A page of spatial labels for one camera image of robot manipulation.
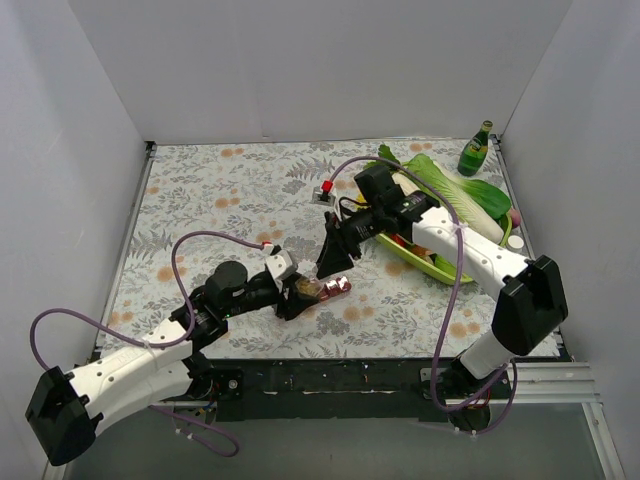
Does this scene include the clear pill bottle yellow pills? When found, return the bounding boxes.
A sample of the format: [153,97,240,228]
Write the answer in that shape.
[295,277,323,298]

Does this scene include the red weekly pill organizer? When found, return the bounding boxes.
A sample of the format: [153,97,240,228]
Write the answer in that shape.
[316,276,352,302]

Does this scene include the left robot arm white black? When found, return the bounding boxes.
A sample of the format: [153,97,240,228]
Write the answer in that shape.
[25,261,326,466]

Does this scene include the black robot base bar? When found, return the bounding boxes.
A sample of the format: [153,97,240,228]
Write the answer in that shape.
[181,357,511,422]

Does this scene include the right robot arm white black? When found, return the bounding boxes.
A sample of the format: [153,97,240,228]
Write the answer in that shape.
[316,165,568,398]

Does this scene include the brown mushroom toy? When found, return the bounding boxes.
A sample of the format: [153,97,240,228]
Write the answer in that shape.
[409,245,433,258]

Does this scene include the white daikon radish toy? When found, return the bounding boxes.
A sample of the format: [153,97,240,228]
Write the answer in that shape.
[364,143,420,196]

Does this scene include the green plastic basket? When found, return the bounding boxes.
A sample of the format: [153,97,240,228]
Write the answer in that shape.
[374,212,514,287]

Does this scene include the green napa cabbage toy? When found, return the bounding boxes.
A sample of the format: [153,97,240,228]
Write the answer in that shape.
[403,154,512,244]

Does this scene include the green glass bottle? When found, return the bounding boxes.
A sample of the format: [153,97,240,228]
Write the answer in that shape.
[457,120,493,177]

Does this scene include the pink radish toy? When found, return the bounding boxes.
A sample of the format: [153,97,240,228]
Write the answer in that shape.
[508,208,522,229]

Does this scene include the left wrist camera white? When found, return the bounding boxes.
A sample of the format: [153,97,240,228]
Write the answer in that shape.
[265,249,297,281]

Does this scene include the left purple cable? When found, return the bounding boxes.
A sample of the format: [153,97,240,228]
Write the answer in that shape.
[28,231,274,457]

